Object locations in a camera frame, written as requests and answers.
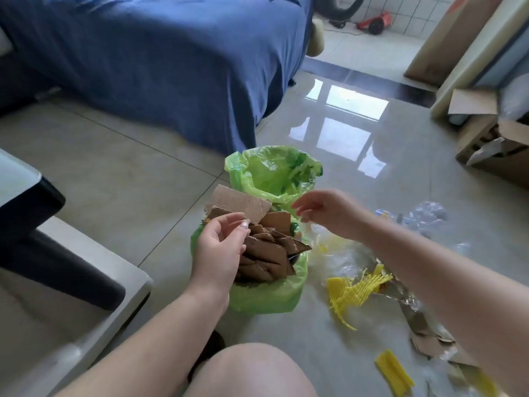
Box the black rubber tyre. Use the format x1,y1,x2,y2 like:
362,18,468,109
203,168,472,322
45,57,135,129
317,0,365,28

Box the empty green bag bin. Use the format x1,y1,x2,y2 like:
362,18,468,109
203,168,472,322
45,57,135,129
224,146,324,216

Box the white table top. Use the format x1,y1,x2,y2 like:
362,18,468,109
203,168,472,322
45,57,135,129
0,149,43,208

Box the torn cardboard scraps with foil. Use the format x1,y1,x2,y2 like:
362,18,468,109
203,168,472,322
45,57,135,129
386,281,482,368

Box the person's left forearm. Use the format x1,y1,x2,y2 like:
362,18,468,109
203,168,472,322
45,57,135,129
53,281,232,397

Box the light brown cardboard piece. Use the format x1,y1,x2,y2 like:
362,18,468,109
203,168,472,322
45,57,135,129
204,184,272,225

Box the crushed clear plastic bottle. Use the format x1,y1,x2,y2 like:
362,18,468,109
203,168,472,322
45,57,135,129
375,201,450,241

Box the open brown cardboard box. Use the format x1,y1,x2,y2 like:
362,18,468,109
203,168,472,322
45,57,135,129
447,88,529,187

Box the clear plastic wrapper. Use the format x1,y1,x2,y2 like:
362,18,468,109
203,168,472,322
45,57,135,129
309,222,377,286

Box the yellow foam net sleeve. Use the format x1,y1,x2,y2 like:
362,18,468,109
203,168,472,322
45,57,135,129
326,269,394,331

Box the person's left hand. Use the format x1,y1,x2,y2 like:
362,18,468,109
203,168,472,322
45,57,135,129
198,212,251,303

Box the pile of torn cardboard pieces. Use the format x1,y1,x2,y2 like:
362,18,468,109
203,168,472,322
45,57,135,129
207,211,312,283

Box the tall brown cardboard panel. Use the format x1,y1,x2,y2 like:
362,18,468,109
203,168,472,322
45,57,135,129
404,0,507,88

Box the green bag bin with cardboard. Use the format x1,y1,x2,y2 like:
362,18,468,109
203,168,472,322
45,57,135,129
190,217,310,315

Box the red floor appliance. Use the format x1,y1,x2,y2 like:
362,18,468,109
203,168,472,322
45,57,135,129
357,12,393,36

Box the yellow foam net strip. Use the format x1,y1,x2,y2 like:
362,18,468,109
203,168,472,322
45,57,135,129
374,350,415,397

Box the grey low platform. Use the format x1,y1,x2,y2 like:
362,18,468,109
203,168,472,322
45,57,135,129
0,217,154,397

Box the person's right forearm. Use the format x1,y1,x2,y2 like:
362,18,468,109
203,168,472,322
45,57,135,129
359,217,529,397

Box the dark table leg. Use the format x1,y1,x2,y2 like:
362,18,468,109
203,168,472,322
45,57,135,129
0,177,126,311

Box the cream door frame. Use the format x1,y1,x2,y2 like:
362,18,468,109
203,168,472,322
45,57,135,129
430,0,529,120

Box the cream round stool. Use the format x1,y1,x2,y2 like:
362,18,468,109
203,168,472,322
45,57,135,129
306,17,325,58

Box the blue bed sheet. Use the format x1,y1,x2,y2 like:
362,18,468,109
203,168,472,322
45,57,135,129
0,0,315,157

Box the person's bare knee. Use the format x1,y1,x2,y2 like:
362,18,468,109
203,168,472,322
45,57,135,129
183,342,319,397

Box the person's right hand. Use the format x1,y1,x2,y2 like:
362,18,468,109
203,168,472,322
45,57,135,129
291,189,373,243

